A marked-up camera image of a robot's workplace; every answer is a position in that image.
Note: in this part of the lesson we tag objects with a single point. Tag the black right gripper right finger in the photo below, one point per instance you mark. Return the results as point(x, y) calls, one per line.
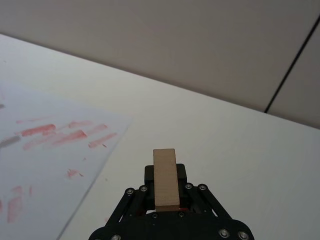
point(182, 175)

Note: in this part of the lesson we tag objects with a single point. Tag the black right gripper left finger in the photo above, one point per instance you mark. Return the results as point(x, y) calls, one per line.
point(149, 185)

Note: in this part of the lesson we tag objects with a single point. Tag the tan wooden block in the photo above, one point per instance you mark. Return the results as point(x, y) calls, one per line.
point(165, 180)

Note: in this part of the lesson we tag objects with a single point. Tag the white paper with red marks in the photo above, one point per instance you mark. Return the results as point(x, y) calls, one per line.
point(50, 175)

